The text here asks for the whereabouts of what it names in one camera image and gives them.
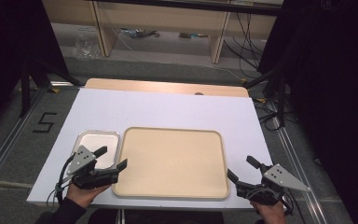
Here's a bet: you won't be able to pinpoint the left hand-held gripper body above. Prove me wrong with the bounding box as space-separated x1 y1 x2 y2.
66 145 120 190

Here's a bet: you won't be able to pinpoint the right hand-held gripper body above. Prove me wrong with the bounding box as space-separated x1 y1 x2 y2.
236 163 311 206

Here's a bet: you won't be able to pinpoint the person's right hand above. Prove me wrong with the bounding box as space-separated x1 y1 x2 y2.
249 201 287 224

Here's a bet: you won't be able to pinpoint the person's left hand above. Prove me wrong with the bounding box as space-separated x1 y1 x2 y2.
66 183 112 208

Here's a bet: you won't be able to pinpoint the small silver metal tray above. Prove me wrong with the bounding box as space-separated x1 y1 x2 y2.
71 130 121 171

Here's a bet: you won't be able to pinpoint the large beige tray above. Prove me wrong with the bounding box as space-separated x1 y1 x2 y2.
112 126 231 201

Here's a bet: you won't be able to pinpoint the black metal stand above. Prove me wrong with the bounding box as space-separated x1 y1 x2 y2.
19 58 84 119
242 68 289 128

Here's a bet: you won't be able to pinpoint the white board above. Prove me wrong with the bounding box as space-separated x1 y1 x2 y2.
26 88 275 210

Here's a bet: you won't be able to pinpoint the wooden table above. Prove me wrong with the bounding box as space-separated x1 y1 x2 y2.
84 77 250 98

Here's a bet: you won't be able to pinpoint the black curtain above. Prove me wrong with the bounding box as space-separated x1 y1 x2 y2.
0 0 70 142
256 0 358 224

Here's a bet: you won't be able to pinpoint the clear plastic bag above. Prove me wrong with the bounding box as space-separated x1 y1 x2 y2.
72 26 103 61

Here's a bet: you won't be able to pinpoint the blue crumpled wrapper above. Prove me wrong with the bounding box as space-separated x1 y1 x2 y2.
118 27 161 39

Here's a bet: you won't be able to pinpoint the light wooden desk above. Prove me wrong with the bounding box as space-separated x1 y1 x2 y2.
41 0 278 65

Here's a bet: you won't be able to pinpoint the aluminium floor rail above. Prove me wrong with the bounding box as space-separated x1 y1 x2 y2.
0 81 76 198
268 102 328 224

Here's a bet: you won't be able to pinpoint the right hand-held gripper cable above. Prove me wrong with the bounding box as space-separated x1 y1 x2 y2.
279 189 295 217

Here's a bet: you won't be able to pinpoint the hand-held gripper cable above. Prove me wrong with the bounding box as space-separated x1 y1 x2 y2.
46 153 76 207
279 189 295 217

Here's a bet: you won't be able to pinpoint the left hand-held gripper cable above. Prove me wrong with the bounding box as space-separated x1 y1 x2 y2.
46 153 76 207

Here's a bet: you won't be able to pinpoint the black floor cables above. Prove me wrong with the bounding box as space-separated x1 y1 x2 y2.
254 98 294 133

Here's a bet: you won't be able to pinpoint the black hanging cables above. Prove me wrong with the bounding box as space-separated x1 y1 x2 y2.
223 11 263 79

